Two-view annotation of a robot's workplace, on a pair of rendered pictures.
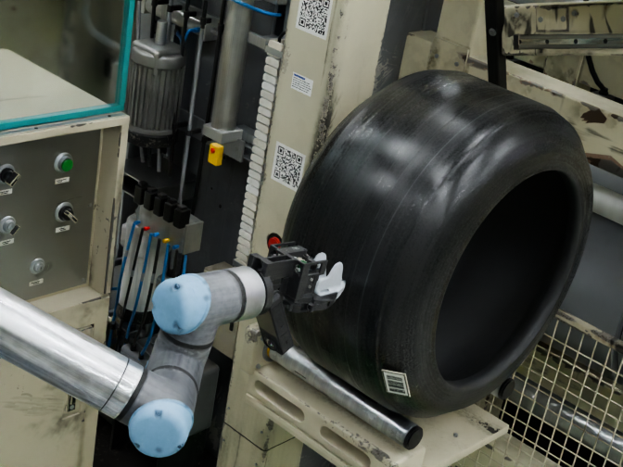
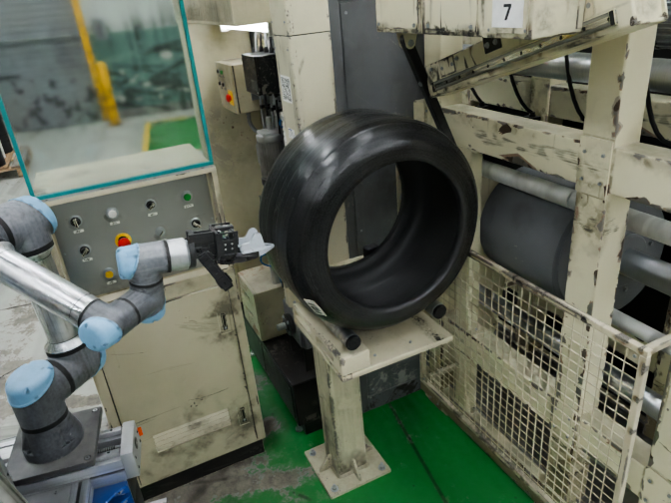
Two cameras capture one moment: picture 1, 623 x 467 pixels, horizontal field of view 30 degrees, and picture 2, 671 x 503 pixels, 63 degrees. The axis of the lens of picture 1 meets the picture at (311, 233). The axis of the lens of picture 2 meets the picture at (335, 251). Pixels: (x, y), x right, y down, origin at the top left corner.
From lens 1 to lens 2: 0.98 m
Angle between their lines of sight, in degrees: 24
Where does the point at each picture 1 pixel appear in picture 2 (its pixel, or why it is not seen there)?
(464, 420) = (422, 332)
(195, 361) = (143, 295)
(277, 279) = (205, 245)
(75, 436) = (233, 343)
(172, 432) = (95, 336)
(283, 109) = not seen: hidden behind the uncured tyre
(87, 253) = not seen: hidden behind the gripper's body
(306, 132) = not seen: hidden behind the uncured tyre
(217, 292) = (145, 252)
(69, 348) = (46, 288)
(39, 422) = (206, 335)
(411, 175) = (298, 174)
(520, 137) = (371, 140)
